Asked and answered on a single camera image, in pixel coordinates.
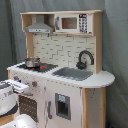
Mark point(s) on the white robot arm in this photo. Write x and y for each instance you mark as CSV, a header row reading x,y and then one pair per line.
x,y
9,105

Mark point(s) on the silver toy pot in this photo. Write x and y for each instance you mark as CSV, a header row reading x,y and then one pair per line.
x,y
32,62

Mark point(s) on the grey range hood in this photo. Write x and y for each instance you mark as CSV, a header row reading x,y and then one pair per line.
x,y
40,26

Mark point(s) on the wooden toy kitchen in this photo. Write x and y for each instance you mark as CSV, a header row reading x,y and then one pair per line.
x,y
73,50

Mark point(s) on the black toy stovetop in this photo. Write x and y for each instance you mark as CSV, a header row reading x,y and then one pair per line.
x,y
43,67

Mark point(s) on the toy fridge door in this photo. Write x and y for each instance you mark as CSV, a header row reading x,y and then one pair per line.
x,y
64,105

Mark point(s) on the grey toy sink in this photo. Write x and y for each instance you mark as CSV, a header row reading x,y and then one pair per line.
x,y
71,73

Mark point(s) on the white toy microwave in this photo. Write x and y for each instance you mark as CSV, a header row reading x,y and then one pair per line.
x,y
73,23

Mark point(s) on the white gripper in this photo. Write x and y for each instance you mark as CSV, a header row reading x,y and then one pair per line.
x,y
8,87

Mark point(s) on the toy oven door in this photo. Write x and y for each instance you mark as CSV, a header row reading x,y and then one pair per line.
x,y
28,106

